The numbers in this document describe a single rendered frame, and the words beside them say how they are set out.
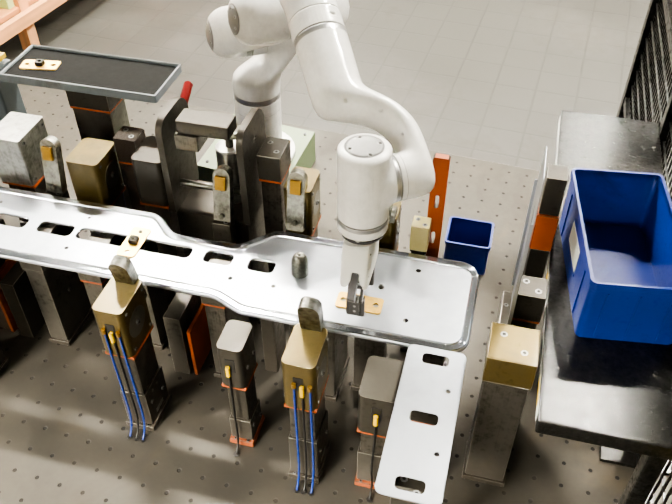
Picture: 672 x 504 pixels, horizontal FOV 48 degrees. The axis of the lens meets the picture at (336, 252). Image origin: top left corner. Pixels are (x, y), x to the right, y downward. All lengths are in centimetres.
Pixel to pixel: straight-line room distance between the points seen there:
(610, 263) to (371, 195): 53
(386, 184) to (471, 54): 315
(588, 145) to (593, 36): 286
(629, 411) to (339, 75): 69
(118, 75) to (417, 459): 105
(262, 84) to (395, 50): 242
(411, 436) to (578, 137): 87
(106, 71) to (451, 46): 283
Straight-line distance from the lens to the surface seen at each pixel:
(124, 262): 136
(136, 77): 175
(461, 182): 216
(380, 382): 129
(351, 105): 122
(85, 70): 180
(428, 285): 142
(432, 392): 126
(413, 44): 434
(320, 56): 125
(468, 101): 387
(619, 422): 126
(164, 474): 156
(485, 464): 149
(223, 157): 157
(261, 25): 146
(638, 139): 185
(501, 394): 132
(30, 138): 174
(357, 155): 113
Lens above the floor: 200
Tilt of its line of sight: 43 degrees down
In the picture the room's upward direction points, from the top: straight up
